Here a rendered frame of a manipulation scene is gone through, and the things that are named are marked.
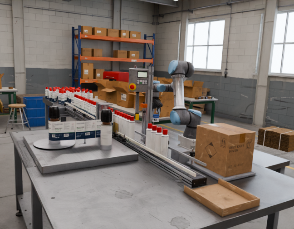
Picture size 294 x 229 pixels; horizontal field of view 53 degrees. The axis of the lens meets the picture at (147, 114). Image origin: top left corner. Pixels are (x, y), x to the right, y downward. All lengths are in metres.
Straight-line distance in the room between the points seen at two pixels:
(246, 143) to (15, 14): 8.48
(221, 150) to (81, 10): 8.88
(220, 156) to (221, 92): 7.17
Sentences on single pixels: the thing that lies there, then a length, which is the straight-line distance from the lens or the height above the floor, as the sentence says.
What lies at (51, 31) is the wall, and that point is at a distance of 9.94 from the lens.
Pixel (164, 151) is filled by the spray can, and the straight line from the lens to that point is 2.04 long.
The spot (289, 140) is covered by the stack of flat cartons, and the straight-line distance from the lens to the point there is 6.03.
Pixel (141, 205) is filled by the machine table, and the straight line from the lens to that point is 1.54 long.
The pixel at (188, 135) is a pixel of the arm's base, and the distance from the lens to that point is 2.49.
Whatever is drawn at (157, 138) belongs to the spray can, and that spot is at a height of 1.01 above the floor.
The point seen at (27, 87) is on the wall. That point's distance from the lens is 9.77.
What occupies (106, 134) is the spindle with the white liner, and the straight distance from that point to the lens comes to 2.18.
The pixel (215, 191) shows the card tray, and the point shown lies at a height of 0.83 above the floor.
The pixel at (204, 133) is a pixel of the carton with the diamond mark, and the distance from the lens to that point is 2.01.
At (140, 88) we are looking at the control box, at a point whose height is 1.32.
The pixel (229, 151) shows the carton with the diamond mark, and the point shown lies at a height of 1.02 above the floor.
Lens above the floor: 1.53
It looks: 10 degrees down
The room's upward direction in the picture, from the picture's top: 2 degrees clockwise
